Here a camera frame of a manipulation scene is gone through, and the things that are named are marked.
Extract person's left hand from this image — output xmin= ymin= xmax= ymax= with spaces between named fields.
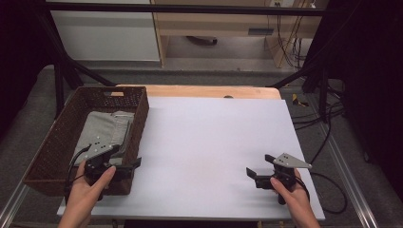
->
xmin=65 ymin=161 xmax=117 ymax=211

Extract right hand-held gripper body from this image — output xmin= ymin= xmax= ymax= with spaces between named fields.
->
xmin=269 ymin=152 xmax=314 ymax=206

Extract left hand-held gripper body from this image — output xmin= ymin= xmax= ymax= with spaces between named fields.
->
xmin=83 ymin=135 xmax=119 ymax=186

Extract person's right hand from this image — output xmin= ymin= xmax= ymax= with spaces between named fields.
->
xmin=269 ymin=168 xmax=311 ymax=211

